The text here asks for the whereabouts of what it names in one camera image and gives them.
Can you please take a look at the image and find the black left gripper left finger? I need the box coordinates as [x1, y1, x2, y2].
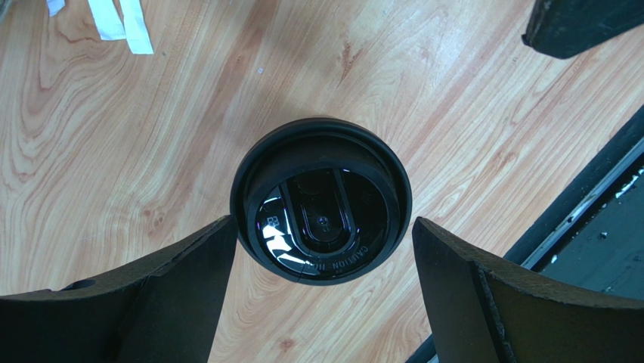
[1, 216, 237, 362]

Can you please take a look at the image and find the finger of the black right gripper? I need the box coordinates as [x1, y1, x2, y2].
[522, 0, 643, 59]

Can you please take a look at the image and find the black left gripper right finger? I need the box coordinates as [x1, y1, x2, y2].
[412, 217, 643, 362]

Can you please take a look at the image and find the black cup lid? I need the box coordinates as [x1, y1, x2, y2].
[229, 117, 412, 286]

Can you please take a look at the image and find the white wrapped straw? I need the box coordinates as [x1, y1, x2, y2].
[46, 0, 66, 17]
[120, 0, 153, 55]
[88, 0, 126, 41]

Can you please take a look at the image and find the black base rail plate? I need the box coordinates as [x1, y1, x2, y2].
[410, 111, 643, 362]

